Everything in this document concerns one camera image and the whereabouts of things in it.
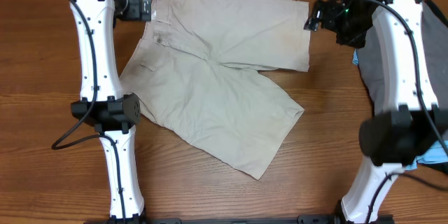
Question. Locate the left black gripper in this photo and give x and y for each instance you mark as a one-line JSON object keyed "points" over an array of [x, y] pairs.
{"points": [[136, 12]]}

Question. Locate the grey shorts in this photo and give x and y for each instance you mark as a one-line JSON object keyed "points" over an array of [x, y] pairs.
{"points": [[404, 61]]}

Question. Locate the light blue garment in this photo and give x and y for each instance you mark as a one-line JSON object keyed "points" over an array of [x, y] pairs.
{"points": [[430, 154]]}

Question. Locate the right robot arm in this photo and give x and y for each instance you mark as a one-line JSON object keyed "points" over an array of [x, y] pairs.
{"points": [[410, 119]]}

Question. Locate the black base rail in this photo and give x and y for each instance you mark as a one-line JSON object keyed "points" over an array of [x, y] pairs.
{"points": [[238, 221]]}

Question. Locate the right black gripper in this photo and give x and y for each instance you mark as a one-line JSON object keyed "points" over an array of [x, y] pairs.
{"points": [[355, 39]]}

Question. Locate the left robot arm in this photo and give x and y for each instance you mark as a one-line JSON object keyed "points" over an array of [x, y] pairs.
{"points": [[104, 105]]}

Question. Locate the beige shorts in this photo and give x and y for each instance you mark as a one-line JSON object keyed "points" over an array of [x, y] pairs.
{"points": [[199, 70]]}

